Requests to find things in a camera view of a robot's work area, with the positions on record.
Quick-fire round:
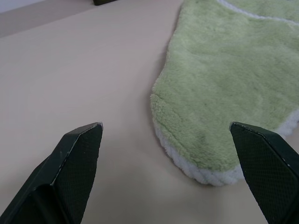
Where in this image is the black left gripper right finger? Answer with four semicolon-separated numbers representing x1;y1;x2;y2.
229;121;299;224

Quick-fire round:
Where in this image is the green fluffy towel white edge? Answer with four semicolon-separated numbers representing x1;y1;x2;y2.
149;0;299;187

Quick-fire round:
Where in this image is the dark object at table edge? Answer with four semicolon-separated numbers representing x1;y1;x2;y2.
93;0;117;6

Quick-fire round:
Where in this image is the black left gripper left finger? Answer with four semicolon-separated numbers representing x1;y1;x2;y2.
0;122;104;224

